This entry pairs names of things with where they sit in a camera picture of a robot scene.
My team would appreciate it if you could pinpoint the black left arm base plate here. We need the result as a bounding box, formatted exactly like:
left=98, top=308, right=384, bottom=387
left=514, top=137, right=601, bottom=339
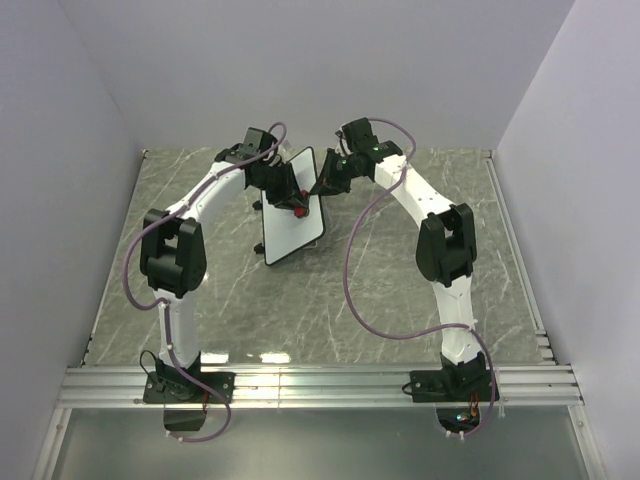
left=142, top=371, right=236, bottom=404

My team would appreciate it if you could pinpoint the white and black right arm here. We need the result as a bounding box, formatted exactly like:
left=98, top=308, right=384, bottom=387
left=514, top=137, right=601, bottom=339
left=311, top=117, right=492, bottom=402

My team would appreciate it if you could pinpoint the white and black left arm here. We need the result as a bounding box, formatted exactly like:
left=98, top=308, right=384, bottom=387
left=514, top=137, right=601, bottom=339
left=132, top=127, right=324, bottom=402

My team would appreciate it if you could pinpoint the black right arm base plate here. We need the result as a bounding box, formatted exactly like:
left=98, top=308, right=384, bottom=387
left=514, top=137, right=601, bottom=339
left=401, top=370, right=500, bottom=403

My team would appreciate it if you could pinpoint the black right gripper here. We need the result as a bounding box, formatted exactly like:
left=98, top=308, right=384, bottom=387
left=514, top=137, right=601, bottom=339
left=309, top=150, right=358, bottom=199

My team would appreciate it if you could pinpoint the small black-framed whiteboard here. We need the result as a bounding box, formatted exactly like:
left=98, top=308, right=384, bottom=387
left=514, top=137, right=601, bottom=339
left=253, top=146, right=326, bottom=266

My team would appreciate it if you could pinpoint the red and black eraser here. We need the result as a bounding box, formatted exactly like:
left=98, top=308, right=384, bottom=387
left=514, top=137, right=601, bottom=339
left=293, top=190, right=309, bottom=219

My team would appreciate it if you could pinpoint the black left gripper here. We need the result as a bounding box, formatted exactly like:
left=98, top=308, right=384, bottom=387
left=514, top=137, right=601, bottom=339
left=254, top=162, right=309, bottom=213

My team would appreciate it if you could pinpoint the aluminium rail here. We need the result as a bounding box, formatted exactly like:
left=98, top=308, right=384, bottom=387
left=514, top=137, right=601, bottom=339
left=56, top=364, right=584, bottom=409
left=482, top=150, right=558, bottom=365

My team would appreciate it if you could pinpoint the aluminium right side rail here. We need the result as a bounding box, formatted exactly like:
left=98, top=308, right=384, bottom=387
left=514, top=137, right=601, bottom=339
left=482, top=150, right=558, bottom=365

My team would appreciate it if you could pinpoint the aluminium front rail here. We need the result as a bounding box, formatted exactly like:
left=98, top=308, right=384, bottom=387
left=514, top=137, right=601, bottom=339
left=56, top=364, right=584, bottom=409

